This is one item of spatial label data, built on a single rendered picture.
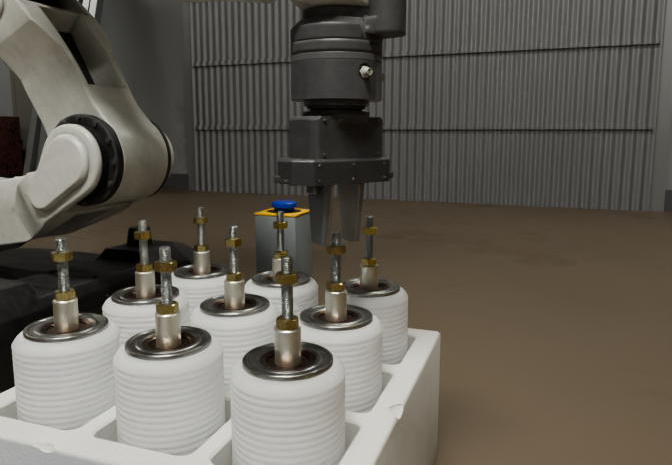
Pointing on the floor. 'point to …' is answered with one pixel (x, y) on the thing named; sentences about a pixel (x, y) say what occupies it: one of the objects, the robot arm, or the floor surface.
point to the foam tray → (39, 444)
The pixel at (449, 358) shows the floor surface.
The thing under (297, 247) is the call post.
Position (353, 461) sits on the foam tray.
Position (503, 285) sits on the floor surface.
